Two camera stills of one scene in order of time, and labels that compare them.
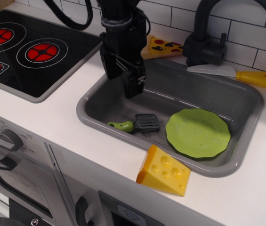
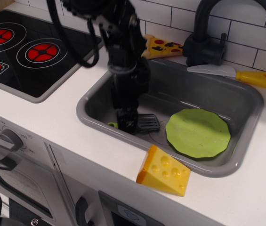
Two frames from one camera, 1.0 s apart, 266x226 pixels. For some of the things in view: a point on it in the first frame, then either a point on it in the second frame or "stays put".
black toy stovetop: x=31 y=57 stays put
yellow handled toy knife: x=261 y=79 stays put
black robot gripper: x=123 y=49 → x=127 y=88
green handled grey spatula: x=141 y=121 stays put
